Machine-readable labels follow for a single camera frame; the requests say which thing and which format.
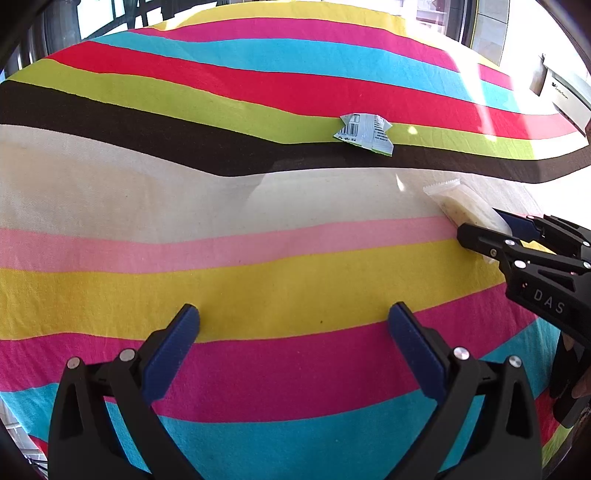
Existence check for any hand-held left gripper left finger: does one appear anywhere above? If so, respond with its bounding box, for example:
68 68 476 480
47 303 201 480

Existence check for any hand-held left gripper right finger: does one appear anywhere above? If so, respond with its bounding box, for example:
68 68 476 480
388 301 542 480

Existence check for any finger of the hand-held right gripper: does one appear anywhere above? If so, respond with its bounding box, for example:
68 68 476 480
492 208 591 264
456 223 522 271

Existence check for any clear cream bar packet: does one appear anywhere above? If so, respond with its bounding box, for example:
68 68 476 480
423 179 513 265

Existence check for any white and green snack packet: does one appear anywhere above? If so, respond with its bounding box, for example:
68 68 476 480
332 113 394 157

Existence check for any striped colourful tablecloth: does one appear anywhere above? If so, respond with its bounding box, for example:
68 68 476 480
0 0 591 480

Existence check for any person's right hand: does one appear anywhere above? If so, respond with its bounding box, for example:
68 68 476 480
571 364 591 400

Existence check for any white appliance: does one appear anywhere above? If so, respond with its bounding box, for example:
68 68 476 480
529 53 591 127

